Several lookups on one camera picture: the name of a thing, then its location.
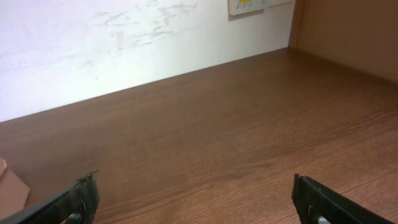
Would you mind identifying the brown cardboard box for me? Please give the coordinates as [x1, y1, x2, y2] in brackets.
[0, 158, 30, 220]

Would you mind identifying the white wall control panel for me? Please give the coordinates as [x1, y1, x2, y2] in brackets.
[228, 0, 293, 16]

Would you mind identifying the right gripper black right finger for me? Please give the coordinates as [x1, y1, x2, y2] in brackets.
[292, 174, 393, 224]

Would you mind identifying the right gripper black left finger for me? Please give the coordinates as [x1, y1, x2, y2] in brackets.
[1, 172, 100, 224]

